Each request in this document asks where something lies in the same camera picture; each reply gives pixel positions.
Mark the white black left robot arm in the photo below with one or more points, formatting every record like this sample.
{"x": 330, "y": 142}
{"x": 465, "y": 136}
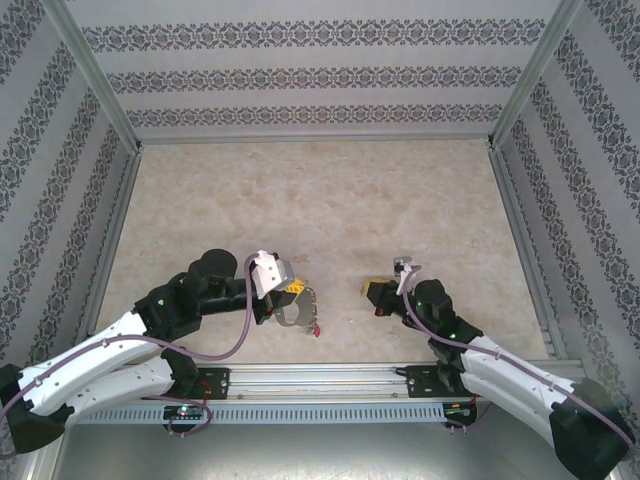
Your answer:
{"x": 75, "y": 365}

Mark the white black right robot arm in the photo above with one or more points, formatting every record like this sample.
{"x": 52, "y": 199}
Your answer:
{"x": 515, "y": 385}

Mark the small controller circuit board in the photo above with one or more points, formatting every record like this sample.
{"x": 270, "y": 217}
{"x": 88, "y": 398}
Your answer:
{"x": 457, "y": 410}
{"x": 186, "y": 411}

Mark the aluminium floor extrusion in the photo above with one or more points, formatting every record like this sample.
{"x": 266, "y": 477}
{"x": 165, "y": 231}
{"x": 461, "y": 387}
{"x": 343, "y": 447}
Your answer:
{"x": 117, "y": 225}
{"x": 525, "y": 240}
{"x": 315, "y": 140}

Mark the grey sheet metal panel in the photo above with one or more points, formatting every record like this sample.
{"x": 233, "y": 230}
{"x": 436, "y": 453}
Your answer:
{"x": 320, "y": 455}

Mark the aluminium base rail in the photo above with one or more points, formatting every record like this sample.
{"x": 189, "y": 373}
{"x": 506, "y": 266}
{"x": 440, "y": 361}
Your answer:
{"x": 320, "y": 380}

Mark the aluminium frame post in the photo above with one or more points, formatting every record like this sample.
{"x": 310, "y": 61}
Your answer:
{"x": 90, "y": 75}
{"x": 45, "y": 462}
{"x": 537, "y": 75}

